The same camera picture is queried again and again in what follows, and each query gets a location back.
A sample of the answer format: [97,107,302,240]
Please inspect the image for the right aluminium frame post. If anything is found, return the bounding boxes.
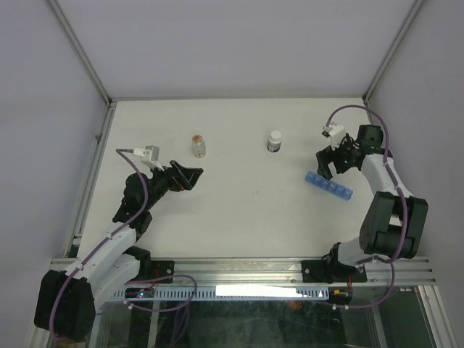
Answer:
[362,0,426,105]

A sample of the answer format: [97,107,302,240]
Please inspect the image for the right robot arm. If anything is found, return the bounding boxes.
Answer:
[308,123,428,283]

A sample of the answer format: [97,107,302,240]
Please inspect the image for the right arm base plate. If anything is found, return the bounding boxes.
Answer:
[301,260,367,284]

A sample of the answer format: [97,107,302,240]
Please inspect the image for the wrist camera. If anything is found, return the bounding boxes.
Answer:
[133,146,164,171]
[322,123,346,150]

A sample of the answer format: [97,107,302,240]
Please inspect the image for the white slotted cable duct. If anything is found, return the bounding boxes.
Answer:
[110,285,329,302]

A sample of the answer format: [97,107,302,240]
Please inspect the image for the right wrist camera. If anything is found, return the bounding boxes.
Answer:
[322,123,346,150]

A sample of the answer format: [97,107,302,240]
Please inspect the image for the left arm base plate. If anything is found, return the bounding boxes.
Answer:
[146,259,175,284]

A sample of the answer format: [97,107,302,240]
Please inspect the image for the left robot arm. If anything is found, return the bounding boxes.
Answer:
[33,160,204,341]

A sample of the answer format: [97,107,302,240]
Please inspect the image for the left aluminium frame post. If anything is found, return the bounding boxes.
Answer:
[46,0,113,106]

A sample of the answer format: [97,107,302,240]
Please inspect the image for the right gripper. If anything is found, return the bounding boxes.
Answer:
[315,132,355,179]

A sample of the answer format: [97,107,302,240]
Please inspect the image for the blue weekly pill organizer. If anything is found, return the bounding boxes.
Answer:
[304,171,353,201]

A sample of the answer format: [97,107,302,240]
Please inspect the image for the white vitamin B bottle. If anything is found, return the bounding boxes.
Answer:
[267,130,282,153]

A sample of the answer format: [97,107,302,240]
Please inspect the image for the clear jar with gold lid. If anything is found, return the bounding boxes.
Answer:
[191,134,206,158]

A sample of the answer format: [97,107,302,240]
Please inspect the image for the aluminium frame post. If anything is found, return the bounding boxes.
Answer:
[362,0,426,105]
[46,0,113,106]

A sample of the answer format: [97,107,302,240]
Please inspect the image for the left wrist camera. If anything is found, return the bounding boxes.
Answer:
[133,146,164,171]

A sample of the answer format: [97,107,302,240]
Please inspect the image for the aluminium mounting rail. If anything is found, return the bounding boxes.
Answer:
[48,257,437,288]

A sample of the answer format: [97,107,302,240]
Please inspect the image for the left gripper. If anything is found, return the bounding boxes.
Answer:
[142,160,202,210]

